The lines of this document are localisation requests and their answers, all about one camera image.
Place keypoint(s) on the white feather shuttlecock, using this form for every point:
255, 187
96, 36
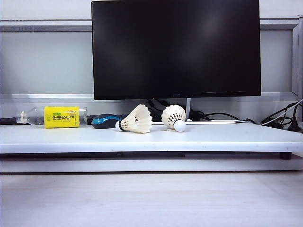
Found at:
139, 120
172, 116

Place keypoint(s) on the black power strip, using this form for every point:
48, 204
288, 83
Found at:
157, 116

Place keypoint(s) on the white raised desk board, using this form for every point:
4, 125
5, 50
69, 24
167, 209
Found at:
151, 142

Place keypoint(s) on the blue black computer mouse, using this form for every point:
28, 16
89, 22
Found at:
104, 120

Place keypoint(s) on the silver monitor stand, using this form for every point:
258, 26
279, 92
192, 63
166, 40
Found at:
213, 122

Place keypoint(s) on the black computer monitor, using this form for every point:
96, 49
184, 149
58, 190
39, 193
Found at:
175, 47

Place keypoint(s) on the clear bottle yellow label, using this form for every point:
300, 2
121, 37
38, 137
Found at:
61, 117

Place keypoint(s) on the black power plug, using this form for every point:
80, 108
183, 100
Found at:
294, 126

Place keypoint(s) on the black flat strip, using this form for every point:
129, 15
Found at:
7, 121

